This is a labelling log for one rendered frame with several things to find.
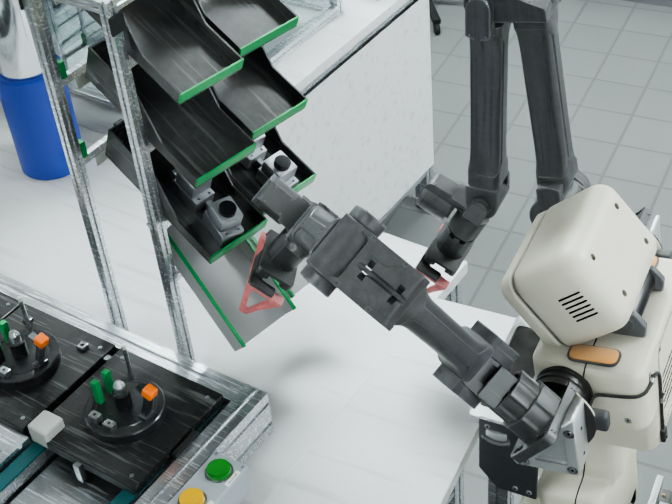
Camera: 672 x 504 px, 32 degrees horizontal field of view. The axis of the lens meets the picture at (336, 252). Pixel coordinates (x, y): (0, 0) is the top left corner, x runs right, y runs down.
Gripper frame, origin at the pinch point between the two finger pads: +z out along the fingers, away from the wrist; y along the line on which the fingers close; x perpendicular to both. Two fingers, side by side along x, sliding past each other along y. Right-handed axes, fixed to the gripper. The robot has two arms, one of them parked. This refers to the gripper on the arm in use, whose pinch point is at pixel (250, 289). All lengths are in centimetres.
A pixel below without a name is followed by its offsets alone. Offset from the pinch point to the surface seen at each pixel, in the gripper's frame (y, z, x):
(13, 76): -74, 44, -51
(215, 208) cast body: -10.3, -2.6, -11.1
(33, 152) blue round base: -74, 59, -38
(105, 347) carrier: -7.6, 36.1, -10.2
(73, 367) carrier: -2.3, 39.3, -13.5
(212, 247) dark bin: -8.6, 3.5, -7.4
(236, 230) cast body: -10.2, -1.1, -5.8
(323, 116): -127, 37, 22
